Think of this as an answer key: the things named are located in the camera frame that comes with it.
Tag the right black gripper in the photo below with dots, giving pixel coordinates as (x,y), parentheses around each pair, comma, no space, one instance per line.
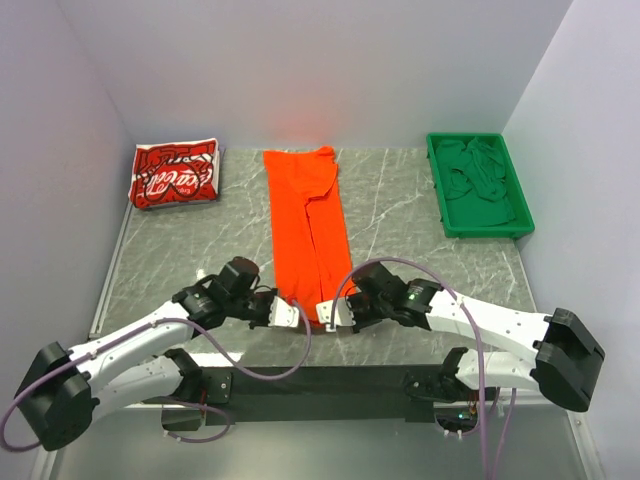
(357,310)

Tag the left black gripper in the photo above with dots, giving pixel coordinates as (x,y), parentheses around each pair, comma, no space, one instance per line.
(263,310)

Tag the orange t-shirt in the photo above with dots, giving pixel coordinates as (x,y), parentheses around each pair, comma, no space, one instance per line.
(311,252)

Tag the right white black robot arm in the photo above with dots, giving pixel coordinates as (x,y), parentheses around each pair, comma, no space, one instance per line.
(552,354)

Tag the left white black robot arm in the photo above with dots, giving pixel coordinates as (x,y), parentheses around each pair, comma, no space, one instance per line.
(65,390)

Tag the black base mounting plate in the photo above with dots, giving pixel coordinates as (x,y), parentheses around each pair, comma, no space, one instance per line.
(318,393)

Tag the red white printed folded t-shirt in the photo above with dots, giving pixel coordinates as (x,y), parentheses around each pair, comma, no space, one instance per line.
(172,173)

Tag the green plastic bin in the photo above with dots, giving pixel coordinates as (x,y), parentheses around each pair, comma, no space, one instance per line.
(521,226)

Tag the green t-shirt in bin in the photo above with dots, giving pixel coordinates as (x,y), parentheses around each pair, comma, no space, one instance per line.
(473,175)

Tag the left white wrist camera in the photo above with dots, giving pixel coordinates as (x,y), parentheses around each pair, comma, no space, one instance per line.
(283,315)

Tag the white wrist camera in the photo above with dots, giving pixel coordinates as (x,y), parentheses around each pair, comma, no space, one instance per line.
(283,315)
(334,315)

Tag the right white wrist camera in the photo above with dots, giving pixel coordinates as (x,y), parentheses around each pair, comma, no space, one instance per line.
(334,315)

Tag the aluminium rail frame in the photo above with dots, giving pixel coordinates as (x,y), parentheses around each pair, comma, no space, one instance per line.
(161,251)

